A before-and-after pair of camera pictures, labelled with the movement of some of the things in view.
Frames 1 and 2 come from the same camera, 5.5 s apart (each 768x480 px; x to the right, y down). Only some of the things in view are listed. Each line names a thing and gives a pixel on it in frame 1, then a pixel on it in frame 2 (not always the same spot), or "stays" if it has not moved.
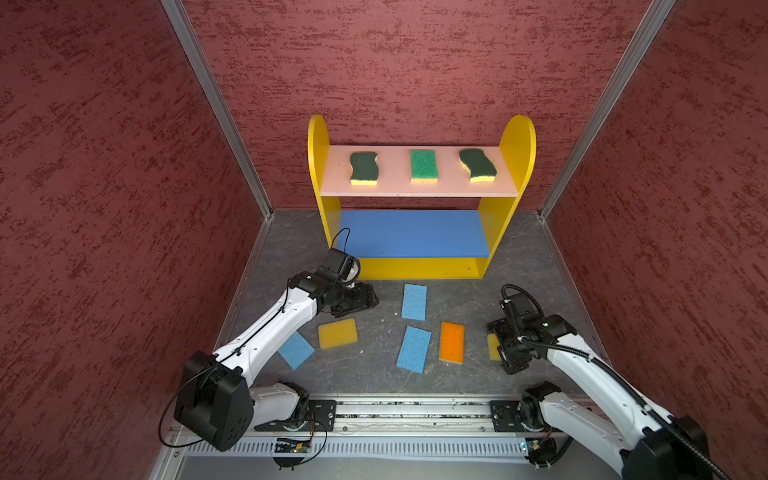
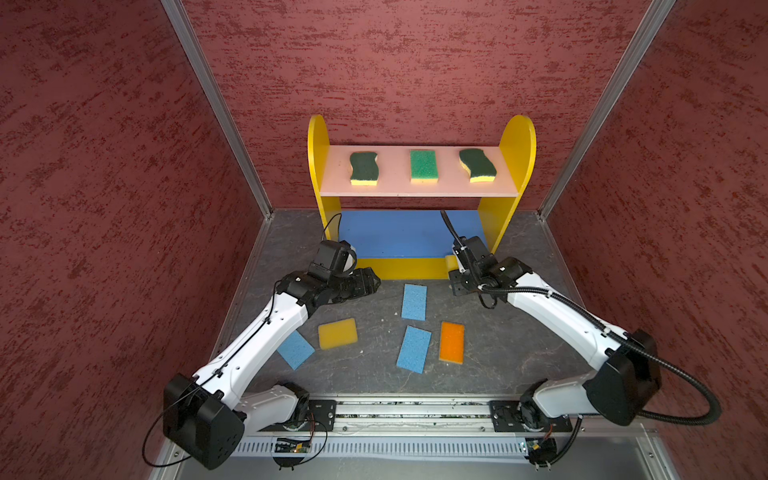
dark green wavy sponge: x=479 y=167 stays
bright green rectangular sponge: x=424 y=167 stays
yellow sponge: x=493 y=344 to x=451 y=262
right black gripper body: x=512 y=352 to x=464 y=282
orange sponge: x=452 y=343 stays
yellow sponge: x=337 y=333 stays
